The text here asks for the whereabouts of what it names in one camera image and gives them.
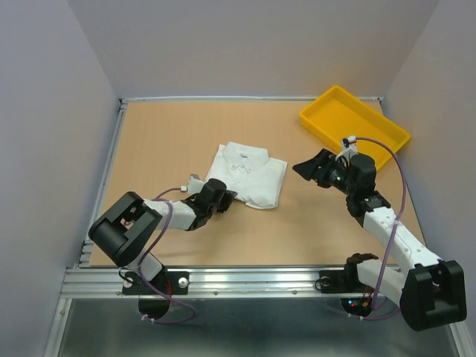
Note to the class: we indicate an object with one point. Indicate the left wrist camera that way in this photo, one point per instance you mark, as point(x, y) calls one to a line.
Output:
point(194, 185)

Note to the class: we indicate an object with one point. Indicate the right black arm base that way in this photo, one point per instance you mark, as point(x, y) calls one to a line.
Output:
point(339, 282)

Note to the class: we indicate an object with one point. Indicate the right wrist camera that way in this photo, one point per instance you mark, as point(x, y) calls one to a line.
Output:
point(349, 149)

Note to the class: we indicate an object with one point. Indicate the yellow plastic bin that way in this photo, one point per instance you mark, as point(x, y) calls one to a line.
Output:
point(338, 114)

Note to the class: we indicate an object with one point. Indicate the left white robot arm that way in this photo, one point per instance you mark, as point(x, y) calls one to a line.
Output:
point(123, 231)

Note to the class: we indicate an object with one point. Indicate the aluminium mounting rail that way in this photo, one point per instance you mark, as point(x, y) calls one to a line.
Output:
point(206, 283)

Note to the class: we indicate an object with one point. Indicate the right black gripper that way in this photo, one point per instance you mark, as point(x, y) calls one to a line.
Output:
point(309, 169)

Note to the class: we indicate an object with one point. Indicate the white long sleeve shirt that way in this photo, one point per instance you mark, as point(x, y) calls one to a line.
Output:
point(251, 172)

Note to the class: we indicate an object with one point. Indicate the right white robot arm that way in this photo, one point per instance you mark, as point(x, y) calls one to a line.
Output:
point(429, 291)

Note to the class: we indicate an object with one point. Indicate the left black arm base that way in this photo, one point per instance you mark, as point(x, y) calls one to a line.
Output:
point(168, 282)

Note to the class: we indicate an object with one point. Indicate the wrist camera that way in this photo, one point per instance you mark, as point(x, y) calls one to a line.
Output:
point(349, 149)
point(194, 185)

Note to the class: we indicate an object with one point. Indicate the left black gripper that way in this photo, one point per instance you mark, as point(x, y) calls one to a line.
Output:
point(226, 198)

